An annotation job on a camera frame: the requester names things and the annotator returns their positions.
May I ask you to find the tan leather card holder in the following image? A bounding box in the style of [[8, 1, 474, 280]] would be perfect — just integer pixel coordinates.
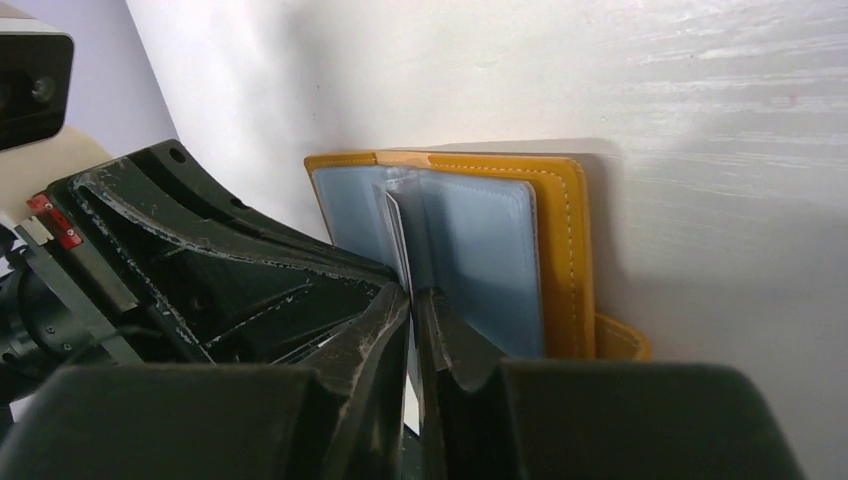
[[303, 149, 654, 364]]

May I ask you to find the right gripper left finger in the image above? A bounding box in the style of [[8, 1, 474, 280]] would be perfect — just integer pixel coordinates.
[[1, 284, 410, 479]]

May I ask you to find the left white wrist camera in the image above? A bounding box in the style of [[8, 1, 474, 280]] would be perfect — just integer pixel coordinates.
[[1, 13, 75, 150]]

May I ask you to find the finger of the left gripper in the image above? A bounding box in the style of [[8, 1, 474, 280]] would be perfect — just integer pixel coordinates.
[[49, 139, 395, 363]]

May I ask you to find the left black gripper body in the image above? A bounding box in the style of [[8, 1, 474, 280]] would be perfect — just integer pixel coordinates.
[[1, 192, 199, 404]]

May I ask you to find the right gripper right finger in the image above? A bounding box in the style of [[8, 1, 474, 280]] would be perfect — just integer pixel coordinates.
[[413, 288, 803, 479]]

